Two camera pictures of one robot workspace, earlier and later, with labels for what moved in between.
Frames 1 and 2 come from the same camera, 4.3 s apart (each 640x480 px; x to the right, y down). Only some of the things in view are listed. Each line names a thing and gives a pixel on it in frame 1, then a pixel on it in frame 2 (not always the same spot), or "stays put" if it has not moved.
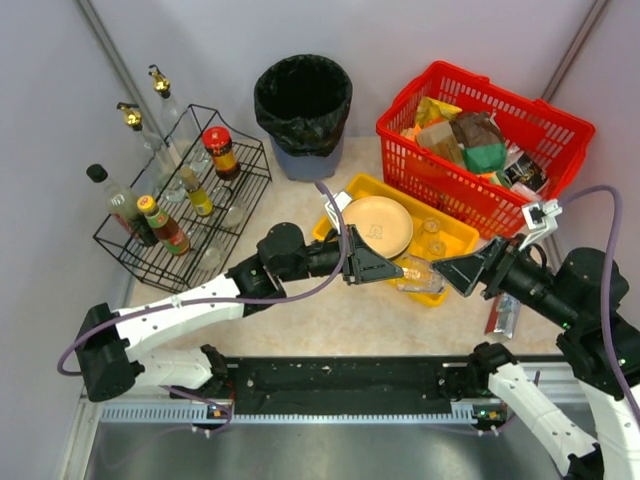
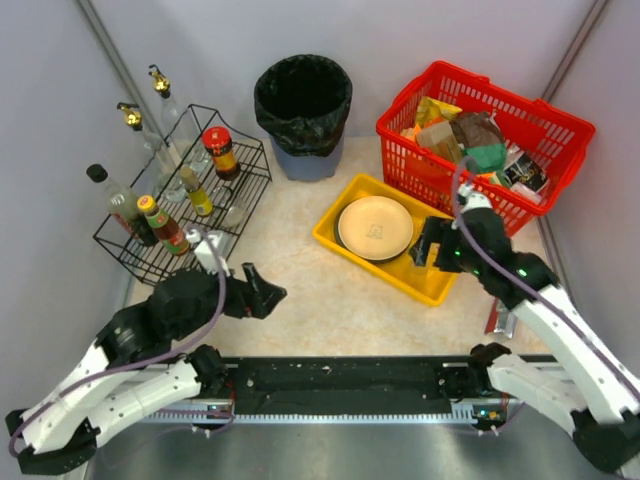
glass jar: x=232 y=210 stays put
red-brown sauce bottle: x=160 y=225 stays put
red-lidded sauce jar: x=217 y=143 stays put
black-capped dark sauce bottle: x=123 y=207 stays put
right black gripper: x=491 y=268 → x=432 y=242
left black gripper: x=350 y=255 → x=245 y=298
